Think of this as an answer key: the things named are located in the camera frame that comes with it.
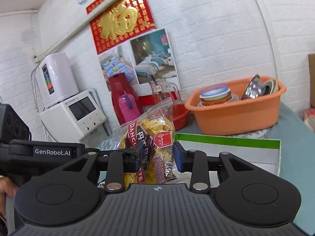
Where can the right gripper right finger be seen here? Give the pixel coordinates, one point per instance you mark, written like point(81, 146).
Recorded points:
point(196, 163)

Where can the red gold fu poster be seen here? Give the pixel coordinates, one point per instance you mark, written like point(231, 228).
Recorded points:
point(123, 20)

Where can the glass pitcher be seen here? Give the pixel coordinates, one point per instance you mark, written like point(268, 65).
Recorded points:
point(162, 90)

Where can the white water dispenser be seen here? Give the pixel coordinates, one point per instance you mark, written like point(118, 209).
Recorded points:
point(78, 119)

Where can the plaid cloth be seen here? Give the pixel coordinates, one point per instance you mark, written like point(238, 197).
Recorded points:
point(309, 118)

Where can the blue lidded bowl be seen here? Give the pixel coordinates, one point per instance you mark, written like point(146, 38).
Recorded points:
point(215, 94)

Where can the orange plastic basin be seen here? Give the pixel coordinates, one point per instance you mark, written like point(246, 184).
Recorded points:
point(236, 117)

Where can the brown cardboard box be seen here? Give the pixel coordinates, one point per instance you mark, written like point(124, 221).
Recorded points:
point(311, 59)

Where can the white water purifier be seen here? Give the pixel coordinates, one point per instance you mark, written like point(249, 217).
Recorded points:
point(54, 79)

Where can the bedding poster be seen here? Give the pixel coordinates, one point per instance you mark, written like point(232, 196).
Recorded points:
point(142, 59)

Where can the pink thermos bottle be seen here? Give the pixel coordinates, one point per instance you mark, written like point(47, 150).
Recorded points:
point(128, 107)

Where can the steel bowl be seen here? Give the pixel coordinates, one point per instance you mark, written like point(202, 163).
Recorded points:
point(254, 89)

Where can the red thermos jug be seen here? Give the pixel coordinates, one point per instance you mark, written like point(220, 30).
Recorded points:
point(120, 86)

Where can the red plastic basket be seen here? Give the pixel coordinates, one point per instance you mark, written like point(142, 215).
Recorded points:
point(180, 116)

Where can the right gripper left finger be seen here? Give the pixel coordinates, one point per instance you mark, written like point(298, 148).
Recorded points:
point(119, 162)

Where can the green cardboard box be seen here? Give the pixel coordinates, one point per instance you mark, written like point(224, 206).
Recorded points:
point(265, 153)

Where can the clear Danco galette bag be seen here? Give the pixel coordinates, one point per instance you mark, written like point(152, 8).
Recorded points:
point(155, 130)

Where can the person left hand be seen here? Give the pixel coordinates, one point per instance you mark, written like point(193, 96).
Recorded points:
point(7, 187)

